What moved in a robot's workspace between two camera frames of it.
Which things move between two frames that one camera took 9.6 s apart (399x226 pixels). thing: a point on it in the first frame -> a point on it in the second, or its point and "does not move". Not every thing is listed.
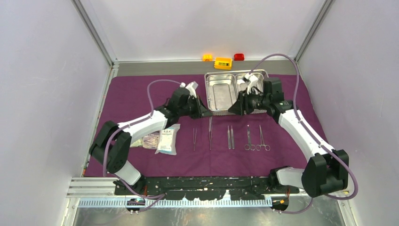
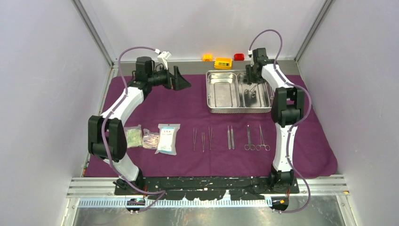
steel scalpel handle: x=232 y=138 does not move
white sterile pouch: x=167 y=142 does not move
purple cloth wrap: x=220 y=145 does not move
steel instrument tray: x=222 y=88 does not move
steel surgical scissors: x=267 y=147 does not move
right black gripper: x=242 y=103 -> x=251 y=79
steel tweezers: x=194 y=138 does not move
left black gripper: x=202 y=111 -> x=180 y=82
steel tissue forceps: x=210 y=121 -> x=203 y=140
